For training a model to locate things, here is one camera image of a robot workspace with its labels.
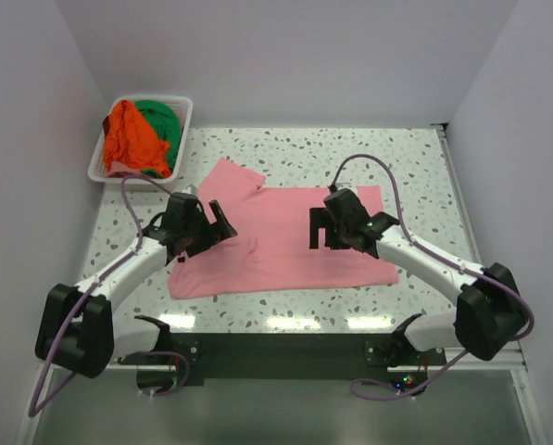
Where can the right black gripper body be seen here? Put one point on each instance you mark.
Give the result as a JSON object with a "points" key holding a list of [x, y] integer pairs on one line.
{"points": [[341, 226]]}

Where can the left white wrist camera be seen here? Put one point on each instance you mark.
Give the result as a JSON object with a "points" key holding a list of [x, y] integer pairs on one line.
{"points": [[190, 189]]}

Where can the green t shirt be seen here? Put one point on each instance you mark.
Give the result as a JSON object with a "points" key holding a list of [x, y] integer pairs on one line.
{"points": [[164, 138]]}

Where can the orange t shirt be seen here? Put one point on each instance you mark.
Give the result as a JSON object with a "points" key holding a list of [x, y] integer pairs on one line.
{"points": [[126, 139]]}

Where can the aluminium frame rail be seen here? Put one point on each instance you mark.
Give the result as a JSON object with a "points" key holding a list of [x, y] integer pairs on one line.
{"points": [[470, 232]]}

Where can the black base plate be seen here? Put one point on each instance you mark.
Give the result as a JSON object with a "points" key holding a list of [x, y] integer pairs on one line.
{"points": [[283, 356]]}

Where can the dark red garment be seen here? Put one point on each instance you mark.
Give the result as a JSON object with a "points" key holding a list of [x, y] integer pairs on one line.
{"points": [[106, 125]]}

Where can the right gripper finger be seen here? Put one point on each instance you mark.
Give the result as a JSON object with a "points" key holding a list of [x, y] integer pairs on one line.
{"points": [[334, 241], [321, 219]]}

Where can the pink t shirt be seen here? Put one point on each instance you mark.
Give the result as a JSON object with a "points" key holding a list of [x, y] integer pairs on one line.
{"points": [[271, 249]]}

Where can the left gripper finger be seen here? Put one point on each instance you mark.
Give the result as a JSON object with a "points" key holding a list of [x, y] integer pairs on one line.
{"points": [[194, 244], [221, 227]]}

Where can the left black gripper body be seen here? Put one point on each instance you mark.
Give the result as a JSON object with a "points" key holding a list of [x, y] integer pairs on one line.
{"points": [[198, 227]]}

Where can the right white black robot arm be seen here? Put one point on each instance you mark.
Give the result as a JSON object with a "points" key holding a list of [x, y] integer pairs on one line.
{"points": [[489, 311]]}

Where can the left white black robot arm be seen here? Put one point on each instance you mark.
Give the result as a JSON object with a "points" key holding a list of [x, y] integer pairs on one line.
{"points": [[77, 331]]}

